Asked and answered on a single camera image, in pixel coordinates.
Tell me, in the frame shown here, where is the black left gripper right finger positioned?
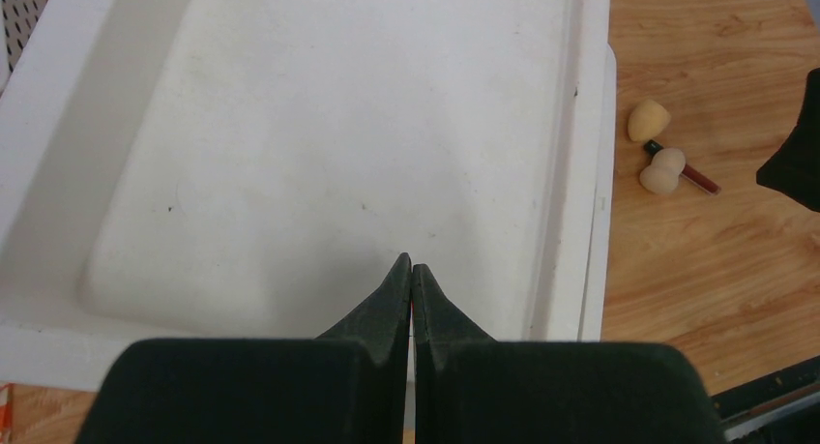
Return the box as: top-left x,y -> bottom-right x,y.
412,264 -> 724,443

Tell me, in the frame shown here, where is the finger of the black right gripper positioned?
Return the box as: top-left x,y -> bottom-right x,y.
756,69 -> 819,212

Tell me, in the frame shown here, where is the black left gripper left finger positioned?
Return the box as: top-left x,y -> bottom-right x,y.
77,254 -> 412,443

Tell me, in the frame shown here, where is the beige gourd makeup sponge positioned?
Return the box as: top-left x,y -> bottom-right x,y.
639,148 -> 686,195

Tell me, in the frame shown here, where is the white drawer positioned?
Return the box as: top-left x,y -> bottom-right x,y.
578,45 -> 617,341

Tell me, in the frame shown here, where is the beige teardrop makeup sponge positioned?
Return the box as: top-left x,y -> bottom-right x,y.
627,99 -> 671,142

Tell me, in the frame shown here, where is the white drawer organizer box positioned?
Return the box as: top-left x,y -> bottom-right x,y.
1,0 -> 610,391

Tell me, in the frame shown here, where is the red lip gloss tube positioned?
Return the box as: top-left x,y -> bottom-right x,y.
643,140 -> 721,195

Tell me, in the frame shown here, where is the floral orange cloth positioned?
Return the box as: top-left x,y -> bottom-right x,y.
0,383 -> 13,444

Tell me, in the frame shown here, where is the white perforated basket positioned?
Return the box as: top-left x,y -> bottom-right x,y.
1,0 -> 47,92

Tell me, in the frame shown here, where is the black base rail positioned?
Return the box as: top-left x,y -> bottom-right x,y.
712,357 -> 819,443

